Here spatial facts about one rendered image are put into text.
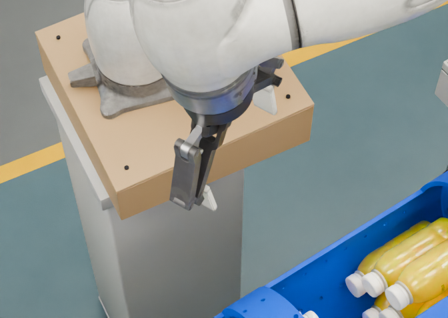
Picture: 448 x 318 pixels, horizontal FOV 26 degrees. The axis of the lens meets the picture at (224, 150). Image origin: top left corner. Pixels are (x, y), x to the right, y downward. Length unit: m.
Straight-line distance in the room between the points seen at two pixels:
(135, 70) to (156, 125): 0.12
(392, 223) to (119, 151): 0.49
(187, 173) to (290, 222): 1.92
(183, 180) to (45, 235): 1.94
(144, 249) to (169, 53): 1.27
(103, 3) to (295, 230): 1.46
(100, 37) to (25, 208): 1.41
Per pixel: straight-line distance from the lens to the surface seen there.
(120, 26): 1.59
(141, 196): 1.72
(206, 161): 1.02
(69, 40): 1.87
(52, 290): 2.84
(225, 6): 0.76
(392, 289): 1.53
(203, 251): 2.16
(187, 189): 1.01
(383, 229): 1.68
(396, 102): 3.20
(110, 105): 1.75
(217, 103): 0.89
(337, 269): 1.67
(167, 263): 2.13
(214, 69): 0.81
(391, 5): 0.81
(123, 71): 1.68
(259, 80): 1.05
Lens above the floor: 2.52
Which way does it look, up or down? 56 degrees down
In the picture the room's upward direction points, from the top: straight up
